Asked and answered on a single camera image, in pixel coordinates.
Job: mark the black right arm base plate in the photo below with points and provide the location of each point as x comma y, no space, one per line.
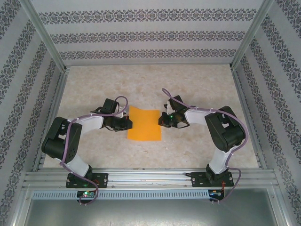
198,180

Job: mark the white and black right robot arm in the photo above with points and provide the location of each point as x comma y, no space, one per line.
218,162

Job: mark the left side aluminium frame rail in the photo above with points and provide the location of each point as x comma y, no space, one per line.
60,94

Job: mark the aluminium frame post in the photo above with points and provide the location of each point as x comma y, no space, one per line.
249,35
45,35

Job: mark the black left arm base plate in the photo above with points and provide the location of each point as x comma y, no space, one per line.
102,180

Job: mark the orange cloth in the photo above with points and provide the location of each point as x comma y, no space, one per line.
144,124

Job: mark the aluminium frame rail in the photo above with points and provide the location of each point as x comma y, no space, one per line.
240,94
60,94

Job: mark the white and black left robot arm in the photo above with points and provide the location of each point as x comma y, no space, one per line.
77,162

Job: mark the right aluminium frame post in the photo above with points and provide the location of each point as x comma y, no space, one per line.
249,35

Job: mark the left aluminium frame post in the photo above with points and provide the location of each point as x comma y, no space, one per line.
45,35

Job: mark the right side aluminium frame rail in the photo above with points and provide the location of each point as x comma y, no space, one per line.
240,94

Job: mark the long aluminium mounting rail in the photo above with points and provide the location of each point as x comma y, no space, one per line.
150,179

